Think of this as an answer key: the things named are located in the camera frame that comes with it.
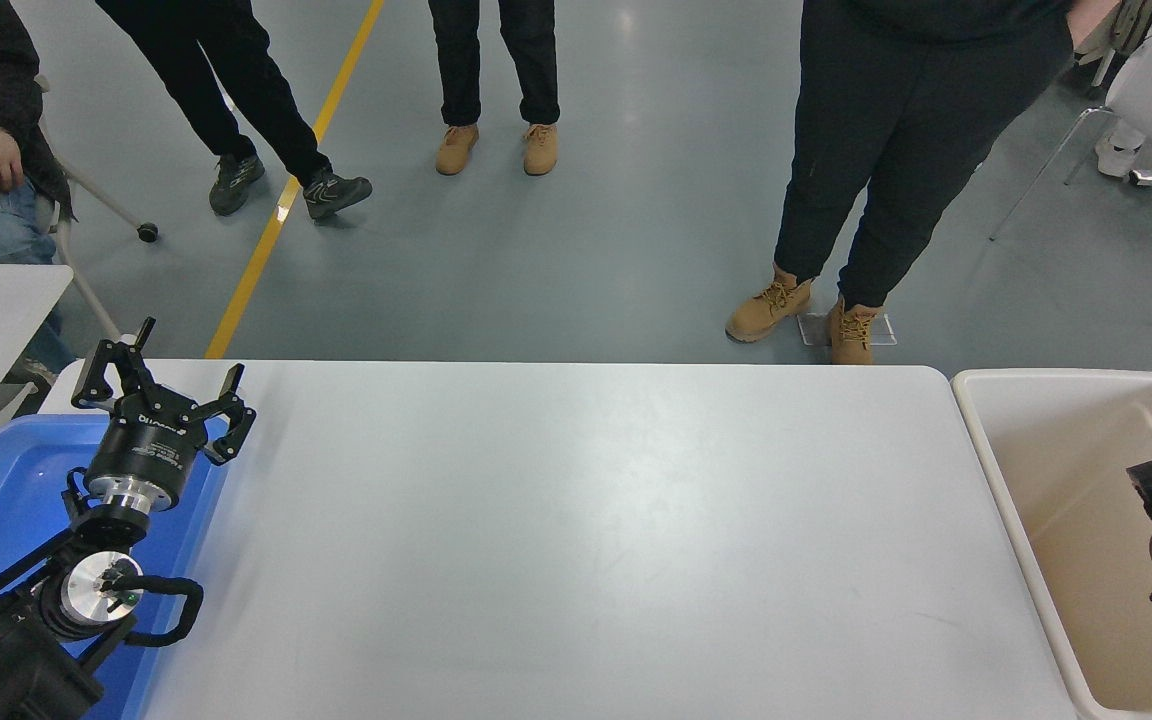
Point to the blue plastic tray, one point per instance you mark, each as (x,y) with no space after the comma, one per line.
(6,480)

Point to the clear floor plate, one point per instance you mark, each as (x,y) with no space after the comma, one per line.
(886,330)
(812,330)

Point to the large pale plastic bin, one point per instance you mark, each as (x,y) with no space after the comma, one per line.
(1086,600)

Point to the white wheeled chair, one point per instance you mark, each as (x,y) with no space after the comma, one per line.
(147,232)

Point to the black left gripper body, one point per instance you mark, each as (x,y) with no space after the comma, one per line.
(151,445)

